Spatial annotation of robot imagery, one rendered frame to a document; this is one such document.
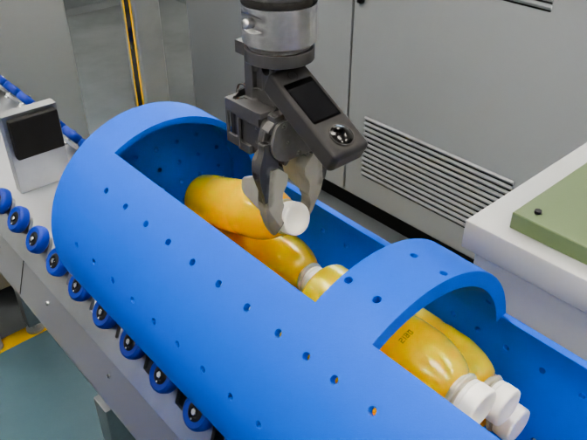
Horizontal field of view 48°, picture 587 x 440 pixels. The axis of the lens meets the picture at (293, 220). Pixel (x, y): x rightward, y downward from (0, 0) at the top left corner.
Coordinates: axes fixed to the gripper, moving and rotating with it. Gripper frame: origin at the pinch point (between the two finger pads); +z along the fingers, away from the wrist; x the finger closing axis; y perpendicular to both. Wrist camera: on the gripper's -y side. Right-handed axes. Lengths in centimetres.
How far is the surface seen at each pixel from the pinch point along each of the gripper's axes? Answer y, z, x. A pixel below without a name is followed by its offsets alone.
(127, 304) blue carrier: 4.2, 4.2, 19.7
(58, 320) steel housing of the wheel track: 34.6, 28.0, 18.4
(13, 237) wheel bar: 53, 23, 17
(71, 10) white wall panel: 447, 106, -165
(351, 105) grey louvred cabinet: 118, 64, -132
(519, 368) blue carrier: -26.5, 8.6, -7.7
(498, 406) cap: -29.6, 4.2, 1.8
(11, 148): 64, 13, 10
